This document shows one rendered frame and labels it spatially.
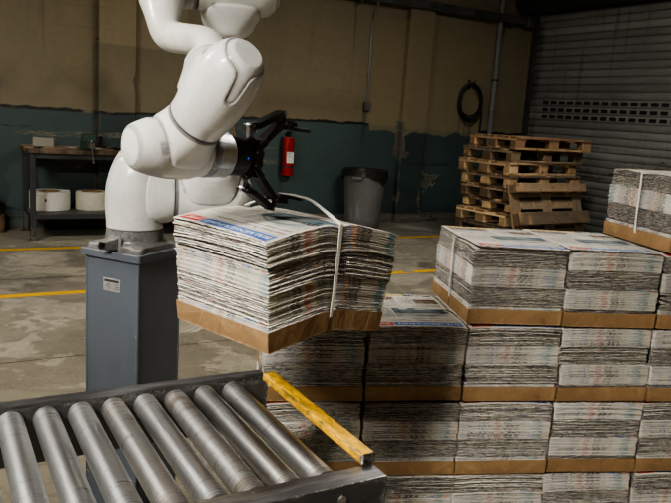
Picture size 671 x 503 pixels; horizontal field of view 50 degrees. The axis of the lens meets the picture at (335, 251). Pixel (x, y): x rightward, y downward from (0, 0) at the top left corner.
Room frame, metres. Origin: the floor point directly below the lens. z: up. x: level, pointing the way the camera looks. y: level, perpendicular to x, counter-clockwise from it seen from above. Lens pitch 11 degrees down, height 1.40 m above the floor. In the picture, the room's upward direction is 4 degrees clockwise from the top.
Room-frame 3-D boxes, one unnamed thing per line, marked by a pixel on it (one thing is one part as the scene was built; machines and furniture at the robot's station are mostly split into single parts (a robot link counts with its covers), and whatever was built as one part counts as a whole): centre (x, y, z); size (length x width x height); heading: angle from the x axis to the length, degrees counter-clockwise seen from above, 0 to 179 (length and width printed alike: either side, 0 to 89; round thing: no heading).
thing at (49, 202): (7.66, 2.40, 0.55); 1.80 x 0.70 x 1.09; 120
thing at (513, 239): (2.19, -0.51, 1.06); 0.37 x 0.29 x 0.01; 8
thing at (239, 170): (1.41, 0.19, 1.31); 0.09 x 0.07 x 0.08; 139
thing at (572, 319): (2.24, -0.79, 0.86); 0.38 x 0.29 x 0.04; 8
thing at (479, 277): (2.21, -0.50, 0.95); 0.38 x 0.29 x 0.23; 8
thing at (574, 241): (2.24, -0.78, 1.06); 0.37 x 0.28 x 0.01; 8
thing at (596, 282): (2.24, -0.79, 0.95); 0.38 x 0.29 x 0.23; 8
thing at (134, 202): (1.99, 0.56, 1.17); 0.18 x 0.16 x 0.22; 108
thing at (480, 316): (2.20, -0.50, 0.86); 0.38 x 0.29 x 0.04; 8
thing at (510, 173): (8.75, -2.19, 0.65); 1.33 x 0.94 x 1.30; 124
